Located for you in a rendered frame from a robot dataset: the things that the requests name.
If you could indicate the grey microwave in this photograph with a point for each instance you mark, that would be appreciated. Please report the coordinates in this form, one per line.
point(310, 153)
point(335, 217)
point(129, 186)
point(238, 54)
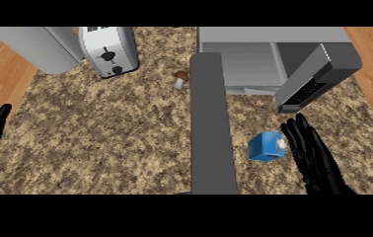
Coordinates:
point(282, 63)

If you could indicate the brown mushroom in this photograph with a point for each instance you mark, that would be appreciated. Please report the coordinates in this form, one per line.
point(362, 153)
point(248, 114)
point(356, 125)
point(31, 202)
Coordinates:
point(180, 79)

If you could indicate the grey microwave door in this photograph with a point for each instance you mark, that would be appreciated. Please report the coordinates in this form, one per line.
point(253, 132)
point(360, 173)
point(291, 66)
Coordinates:
point(211, 125)

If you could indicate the pale grey appliance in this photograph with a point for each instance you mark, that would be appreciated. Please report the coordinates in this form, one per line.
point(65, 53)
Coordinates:
point(43, 48)

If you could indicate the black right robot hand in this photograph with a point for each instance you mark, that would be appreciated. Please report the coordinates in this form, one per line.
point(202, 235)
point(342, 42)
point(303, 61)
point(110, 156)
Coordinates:
point(316, 158)

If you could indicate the blue milk carton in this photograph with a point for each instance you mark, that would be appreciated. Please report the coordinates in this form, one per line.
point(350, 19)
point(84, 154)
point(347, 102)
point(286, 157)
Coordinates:
point(264, 147)

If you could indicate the silver toaster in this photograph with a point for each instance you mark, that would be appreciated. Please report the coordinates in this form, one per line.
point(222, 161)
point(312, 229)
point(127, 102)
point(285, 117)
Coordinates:
point(108, 50)

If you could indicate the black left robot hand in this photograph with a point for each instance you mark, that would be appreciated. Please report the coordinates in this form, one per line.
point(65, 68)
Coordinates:
point(3, 116)

